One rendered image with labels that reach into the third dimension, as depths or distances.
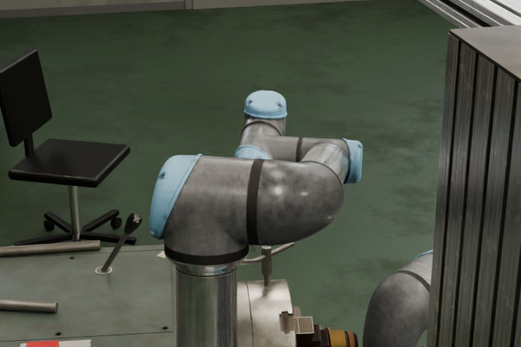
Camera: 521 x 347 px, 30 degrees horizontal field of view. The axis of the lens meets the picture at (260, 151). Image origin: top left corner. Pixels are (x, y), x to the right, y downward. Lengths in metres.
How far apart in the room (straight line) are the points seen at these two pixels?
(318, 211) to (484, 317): 0.33
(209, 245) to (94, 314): 0.77
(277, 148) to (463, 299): 0.65
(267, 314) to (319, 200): 0.80
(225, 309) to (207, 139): 4.99
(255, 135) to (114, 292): 0.57
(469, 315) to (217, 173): 0.39
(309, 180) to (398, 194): 4.27
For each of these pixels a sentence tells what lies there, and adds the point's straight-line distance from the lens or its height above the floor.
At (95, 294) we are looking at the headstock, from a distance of 2.08.
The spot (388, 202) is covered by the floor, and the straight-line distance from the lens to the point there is 5.43.
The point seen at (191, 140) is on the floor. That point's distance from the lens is 6.28.
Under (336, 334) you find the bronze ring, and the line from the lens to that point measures 2.18.
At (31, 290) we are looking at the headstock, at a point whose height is 1.25.
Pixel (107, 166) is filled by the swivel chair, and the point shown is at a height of 0.50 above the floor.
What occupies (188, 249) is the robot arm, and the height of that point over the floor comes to 1.70.
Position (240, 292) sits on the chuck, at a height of 1.24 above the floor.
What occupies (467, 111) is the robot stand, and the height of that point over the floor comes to 1.96.
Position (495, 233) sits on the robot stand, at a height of 1.86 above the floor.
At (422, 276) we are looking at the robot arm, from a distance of 1.78.
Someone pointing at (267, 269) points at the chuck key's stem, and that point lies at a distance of 2.10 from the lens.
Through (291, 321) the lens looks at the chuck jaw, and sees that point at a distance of 2.05.
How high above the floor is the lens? 2.30
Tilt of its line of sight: 22 degrees down
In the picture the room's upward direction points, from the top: straight up
